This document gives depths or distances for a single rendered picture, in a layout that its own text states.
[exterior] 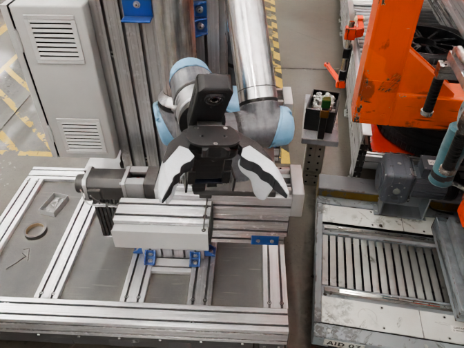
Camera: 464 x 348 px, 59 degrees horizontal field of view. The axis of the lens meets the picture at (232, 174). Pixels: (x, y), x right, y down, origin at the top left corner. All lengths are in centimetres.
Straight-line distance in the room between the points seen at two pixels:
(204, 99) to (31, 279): 142
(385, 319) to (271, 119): 122
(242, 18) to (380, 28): 106
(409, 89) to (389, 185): 42
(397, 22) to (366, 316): 115
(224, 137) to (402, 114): 151
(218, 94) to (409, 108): 153
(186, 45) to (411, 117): 130
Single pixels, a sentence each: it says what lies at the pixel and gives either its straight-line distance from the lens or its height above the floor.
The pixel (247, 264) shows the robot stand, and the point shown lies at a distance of 170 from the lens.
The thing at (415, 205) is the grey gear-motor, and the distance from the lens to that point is 228.
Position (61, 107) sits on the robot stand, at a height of 95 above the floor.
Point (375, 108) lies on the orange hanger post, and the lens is 195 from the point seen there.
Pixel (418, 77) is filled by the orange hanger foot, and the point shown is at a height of 76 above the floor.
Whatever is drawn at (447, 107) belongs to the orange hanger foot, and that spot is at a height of 64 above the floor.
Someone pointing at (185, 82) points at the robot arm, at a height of 125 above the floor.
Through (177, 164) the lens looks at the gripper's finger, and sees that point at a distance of 50.
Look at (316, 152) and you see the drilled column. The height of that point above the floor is 23.
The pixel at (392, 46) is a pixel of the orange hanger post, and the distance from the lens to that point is 184.
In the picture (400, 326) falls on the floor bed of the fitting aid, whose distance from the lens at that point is 182.
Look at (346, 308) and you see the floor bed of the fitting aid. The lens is 180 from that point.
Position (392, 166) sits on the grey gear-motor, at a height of 40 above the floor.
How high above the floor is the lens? 156
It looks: 40 degrees down
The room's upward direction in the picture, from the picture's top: straight up
